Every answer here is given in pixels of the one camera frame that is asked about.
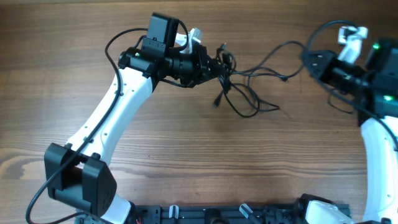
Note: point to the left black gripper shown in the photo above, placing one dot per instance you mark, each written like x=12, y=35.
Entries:
x=203, y=60

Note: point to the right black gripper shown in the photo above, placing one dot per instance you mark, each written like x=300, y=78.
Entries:
x=321, y=71

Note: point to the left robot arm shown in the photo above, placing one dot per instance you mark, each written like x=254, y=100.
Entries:
x=78, y=172

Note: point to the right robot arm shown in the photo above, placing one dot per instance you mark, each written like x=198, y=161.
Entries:
x=372, y=91

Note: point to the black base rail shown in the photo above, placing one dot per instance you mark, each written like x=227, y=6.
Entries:
x=275, y=213

